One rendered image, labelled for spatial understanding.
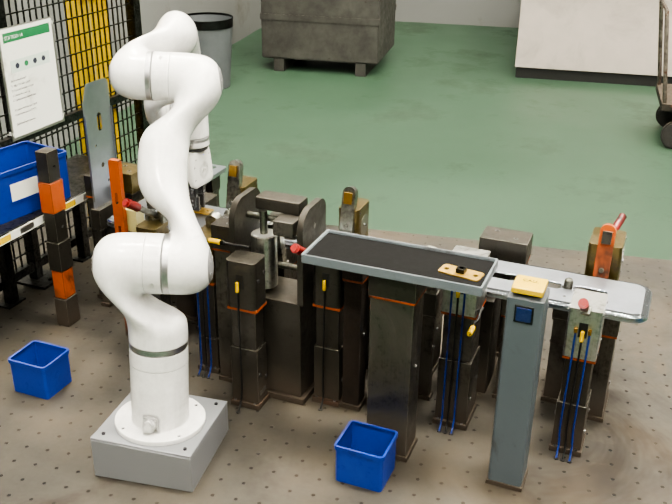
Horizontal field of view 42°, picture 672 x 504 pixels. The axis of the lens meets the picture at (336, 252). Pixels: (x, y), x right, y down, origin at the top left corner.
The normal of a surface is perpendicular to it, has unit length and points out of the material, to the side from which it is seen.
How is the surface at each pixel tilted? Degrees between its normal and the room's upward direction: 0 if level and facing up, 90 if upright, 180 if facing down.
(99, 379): 0
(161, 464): 90
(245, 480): 0
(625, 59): 90
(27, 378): 90
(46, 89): 90
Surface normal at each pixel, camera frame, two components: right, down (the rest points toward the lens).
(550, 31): -0.23, 0.41
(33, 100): 0.93, 0.17
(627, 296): 0.01, -0.91
